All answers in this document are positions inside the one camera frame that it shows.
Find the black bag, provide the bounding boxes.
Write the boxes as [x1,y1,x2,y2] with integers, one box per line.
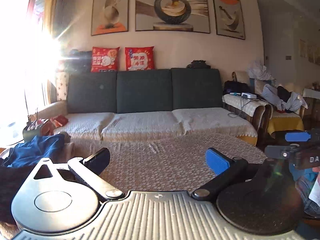
[223,80,251,96]

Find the framed egg shape art print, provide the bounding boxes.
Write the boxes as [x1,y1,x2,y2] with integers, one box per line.
[91,0,130,36]

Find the blue garment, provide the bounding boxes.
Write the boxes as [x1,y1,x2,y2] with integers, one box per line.
[1,134,66,168]

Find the cream lace table cover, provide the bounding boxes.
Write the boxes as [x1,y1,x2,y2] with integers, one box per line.
[223,94,270,117]

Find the sliding glass door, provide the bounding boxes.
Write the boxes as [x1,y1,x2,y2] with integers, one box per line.
[0,0,48,151]

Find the wooden armchair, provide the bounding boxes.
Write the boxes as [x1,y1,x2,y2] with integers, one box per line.
[231,70,306,139]

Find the black carved ornament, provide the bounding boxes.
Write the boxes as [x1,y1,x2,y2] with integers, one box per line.
[186,60,212,69]

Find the green storage basket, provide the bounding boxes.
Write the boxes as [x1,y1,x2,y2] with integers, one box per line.
[23,119,51,139]

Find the red rabbit printed cushion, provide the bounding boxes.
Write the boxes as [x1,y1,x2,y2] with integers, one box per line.
[124,46,155,71]
[90,46,120,73]

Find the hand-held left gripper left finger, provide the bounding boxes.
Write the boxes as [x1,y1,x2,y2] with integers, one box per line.
[32,147,124,202]

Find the grey cable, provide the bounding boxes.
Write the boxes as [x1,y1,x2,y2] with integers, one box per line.
[227,97,251,118]

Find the green sofa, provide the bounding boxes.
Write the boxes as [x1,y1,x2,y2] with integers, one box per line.
[27,67,258,147]

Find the green sofa back cushion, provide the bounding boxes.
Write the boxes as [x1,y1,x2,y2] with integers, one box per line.
[116,69,173,114]
[171,67,224,111]
[67,72,117,114]

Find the black crumpled garment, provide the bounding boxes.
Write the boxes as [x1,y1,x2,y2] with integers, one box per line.
[277,86,293,103]

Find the blue jeans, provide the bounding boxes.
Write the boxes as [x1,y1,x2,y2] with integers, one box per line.
[296,175,320,214]

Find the black knitted sweater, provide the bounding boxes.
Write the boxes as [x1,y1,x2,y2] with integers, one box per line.
[0,165,38,227]

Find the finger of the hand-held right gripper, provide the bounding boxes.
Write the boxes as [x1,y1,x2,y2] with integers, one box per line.
[285,131,312,142]
[264,144,302,160]

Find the cream lace sofa cover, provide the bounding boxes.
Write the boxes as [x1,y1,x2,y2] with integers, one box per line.
[54,107,258,143]

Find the pale blue crumpled clothes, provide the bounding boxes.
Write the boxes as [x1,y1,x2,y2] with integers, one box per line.
[247,59,276,81]

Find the wide framed ring art print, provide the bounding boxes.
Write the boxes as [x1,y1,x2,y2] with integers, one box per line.
[135,0,211,34]

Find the green plaid cloth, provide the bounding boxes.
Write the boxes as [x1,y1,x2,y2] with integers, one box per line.
[64,50,92,73]

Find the white crumpled shirts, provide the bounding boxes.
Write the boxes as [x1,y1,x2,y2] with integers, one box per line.
[262,84,309,113]

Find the yellow chair cover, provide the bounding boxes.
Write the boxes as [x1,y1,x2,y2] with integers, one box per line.
[267,111,305,137]

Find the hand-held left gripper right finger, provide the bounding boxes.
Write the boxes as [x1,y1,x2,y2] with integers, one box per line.
[191,147,297,202]

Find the framed crescent art print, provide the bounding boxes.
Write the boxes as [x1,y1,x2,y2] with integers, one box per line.
[212,0,246,40]

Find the grey curtain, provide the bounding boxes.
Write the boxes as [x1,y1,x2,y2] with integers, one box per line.
[49,0,82,55]

